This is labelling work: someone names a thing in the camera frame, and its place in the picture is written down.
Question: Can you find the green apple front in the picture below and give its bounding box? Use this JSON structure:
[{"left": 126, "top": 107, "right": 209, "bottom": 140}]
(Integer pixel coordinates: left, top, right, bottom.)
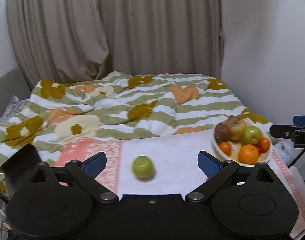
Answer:
[{"left": 243, "top": 126, "right": 262, "bottom": 145}]

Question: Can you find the large orange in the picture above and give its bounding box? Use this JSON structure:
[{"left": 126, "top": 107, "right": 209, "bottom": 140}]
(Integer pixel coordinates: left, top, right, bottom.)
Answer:
[{"left": 238, "top": 144, "right": 260, "bottom": 165}]

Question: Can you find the large blemished apple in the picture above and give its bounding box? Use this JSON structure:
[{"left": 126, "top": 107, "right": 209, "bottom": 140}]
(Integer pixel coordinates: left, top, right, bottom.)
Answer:
[{"left": 224, "top": 116, "right": 247, "bottom": 141}]

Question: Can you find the pink floral table cloth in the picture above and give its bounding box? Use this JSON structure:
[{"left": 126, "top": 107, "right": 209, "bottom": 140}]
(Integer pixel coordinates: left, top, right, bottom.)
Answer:
[{"left": 53, "top": 127, "right": 305, "bottom": 233}]

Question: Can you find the black box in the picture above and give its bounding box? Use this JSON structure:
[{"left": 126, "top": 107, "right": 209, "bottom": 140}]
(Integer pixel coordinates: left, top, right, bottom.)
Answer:
[{"left": 1, "top": 144, "right": 41, "bottom": 198}]

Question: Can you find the small mandarin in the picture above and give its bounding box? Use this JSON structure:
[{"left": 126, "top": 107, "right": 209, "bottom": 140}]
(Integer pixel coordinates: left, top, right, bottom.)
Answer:
[
  {"left": 219, "top": 141, "right": 232, "bottom": 156},
  {"left": 259, "top": 138, "right": 270, "bottom": 152}
]

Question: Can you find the green apple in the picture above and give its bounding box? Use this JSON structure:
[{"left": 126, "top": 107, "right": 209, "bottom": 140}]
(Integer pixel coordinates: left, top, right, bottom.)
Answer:
[
  {"left": 243, "top": 126, "right": 262, "bottom": 145},
  {"left": 132, "top": 155, "right": 155, "bottom": 179}
]

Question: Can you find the beige curtain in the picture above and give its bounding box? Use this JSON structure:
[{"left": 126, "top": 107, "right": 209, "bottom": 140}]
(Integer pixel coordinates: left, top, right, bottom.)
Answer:
[{"left": 7, "top": 0, "right": 223, "bottom": 87}]

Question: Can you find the red plum front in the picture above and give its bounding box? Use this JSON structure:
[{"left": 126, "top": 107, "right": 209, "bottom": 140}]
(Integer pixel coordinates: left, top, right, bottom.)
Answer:
[{"left": 255, "top": 144, "right": 264, "bottom": 154}]

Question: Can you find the patterned grey pillow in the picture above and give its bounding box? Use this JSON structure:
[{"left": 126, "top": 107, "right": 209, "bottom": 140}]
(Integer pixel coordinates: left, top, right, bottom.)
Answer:
[{"left": 0, "top": 95, "right": 29, "bottom": 125}]

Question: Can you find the brown kiwi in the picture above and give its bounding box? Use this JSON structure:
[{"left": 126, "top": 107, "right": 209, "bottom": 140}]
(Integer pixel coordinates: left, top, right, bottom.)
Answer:
[{"left": 214, "top": 123, "right": 231, "bottom": 144}]

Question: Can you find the striped floral duvet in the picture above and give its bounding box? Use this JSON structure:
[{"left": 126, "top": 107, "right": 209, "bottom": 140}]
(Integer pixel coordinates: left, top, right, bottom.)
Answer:
[{"left": 0, "top": 72, "right": 271, "bottom": 194}]

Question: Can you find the black cable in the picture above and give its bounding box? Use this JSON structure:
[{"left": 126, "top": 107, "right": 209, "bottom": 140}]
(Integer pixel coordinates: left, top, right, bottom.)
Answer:
[{"left": 287, "top": 147, "right": 305, "bottom": 169}]

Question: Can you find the grey sofa backrest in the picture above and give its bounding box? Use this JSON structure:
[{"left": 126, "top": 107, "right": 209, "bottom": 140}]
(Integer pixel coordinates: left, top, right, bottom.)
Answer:
[{"left": 0, "top": 68, "right": 31, "bottom": 117}]

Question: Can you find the cream bowl with duck print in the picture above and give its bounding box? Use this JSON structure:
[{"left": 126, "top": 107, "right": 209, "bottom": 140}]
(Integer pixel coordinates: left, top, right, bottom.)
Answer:
[{"left": 212, "top": 118, "right": 272, "bottom": 167}]

